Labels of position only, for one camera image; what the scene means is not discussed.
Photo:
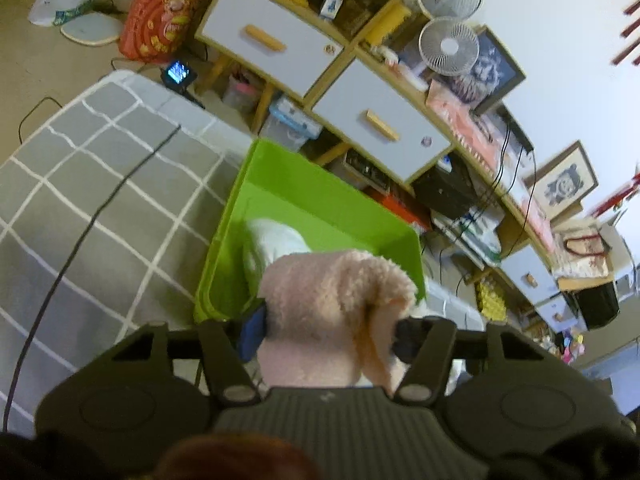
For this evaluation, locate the grey checked blanket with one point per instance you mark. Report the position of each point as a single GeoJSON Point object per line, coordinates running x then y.
{"type": "Point", "coordinates": [100, 210]}

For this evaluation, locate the black box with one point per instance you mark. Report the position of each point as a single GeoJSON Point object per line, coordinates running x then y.
{"type": "Point", "coordinates": [442, 190]}

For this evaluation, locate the pale pink plush toy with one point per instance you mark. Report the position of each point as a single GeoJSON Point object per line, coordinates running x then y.
{"type": "Point", "coordinates": [320, 310]}

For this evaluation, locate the stack of papers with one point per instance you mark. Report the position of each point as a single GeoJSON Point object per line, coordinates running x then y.
{"type": "Point", "coordinates": [470, 240]}

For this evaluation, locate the red printed bag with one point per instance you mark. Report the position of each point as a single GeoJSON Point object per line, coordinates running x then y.
{"type": "Point", "coordinates": [160, 15]}

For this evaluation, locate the dark framed picture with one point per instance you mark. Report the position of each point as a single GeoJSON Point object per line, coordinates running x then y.
{"type": "Point", "coordinates": [495, 70]}

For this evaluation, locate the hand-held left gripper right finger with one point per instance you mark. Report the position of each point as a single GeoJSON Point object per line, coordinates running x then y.
{"type": "Point", "coordinates": [407, 340]}

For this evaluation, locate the small blue label bottle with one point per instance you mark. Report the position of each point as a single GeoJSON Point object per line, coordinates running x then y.
{"type": "Point", "coordinates": [331, 2]}

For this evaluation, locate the wooden cabinet large white drawers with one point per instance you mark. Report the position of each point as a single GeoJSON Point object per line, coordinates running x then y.
{"type": "Point", "coordinates": [270, 15]}

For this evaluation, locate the round white board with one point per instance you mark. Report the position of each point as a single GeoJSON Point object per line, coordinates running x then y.
{"type": "Point", "coordinates": [92, 30]}

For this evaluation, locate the clear container pink lid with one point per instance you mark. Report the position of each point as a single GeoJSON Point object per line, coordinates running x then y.
{"type": "Point", "coordinates": [242, 92]}

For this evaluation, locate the small white plush toy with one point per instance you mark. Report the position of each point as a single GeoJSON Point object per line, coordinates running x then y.
{"type": "Point", "coordinates": [272, 245]}

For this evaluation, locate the light wooden framed picture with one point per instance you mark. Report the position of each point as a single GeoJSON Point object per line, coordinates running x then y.
{"type": "Point", "coordinates": [562, 182]}

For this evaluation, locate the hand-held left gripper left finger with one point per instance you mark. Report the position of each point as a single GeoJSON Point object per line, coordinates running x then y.
{"type": "Point", "coordinates": [252, 332]}

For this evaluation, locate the clear plastic storage box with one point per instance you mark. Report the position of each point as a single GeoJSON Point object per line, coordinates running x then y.
{"type": "Point", "coordinates": [290, 122]}

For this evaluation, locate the red wall garland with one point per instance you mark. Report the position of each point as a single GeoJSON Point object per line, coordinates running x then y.
{"type": "Point", "coordinates": [607, 203]}

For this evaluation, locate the small device with lit screen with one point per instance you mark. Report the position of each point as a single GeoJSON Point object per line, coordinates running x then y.
{"type": "Point", "coordinates": [177, 72]}

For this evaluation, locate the pile of yellow packets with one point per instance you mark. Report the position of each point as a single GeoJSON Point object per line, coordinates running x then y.
{"type": "Point", "coordinates": [492, 300]}

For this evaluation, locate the green plastic storage bin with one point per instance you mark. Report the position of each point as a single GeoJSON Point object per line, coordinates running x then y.
{"type": "Point", "coordinates": [300, 195]}

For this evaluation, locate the small white round fan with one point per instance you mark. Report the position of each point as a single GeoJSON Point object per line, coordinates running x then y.
{"type": "Point", "coordinates": [447, 47]}

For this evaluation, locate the long wooden desk small drawers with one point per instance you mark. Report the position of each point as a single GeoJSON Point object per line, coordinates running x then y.
{"type": "Point", "coordinates": [525, 265]}

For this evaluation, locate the flat black device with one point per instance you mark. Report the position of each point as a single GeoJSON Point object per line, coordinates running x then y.
{"type": "Point", "coordinates": [517, 132]}

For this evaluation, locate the black waste bin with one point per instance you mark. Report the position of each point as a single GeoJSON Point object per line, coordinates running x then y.
{"type": "Point", "coordinates": [597, 305]}

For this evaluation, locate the pink cloth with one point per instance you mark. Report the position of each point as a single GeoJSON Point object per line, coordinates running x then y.
{"type": "Point", "coordinates": [460, 120]}

